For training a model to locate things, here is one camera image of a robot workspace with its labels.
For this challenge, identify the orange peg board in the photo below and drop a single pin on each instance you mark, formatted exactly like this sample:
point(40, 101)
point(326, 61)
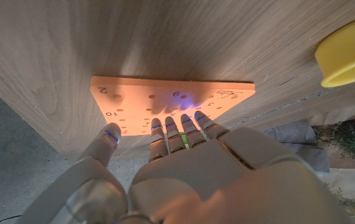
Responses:
point(140, 99)

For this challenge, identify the printed fabric backdrop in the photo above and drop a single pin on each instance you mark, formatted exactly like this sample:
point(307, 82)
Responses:
point(345, 155)

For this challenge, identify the yellow plastic cup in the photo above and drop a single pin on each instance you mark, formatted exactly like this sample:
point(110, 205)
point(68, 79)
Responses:
point(345, 56)

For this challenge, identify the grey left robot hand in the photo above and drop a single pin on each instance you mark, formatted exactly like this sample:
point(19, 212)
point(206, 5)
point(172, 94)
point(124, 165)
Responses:
point(227, 186)

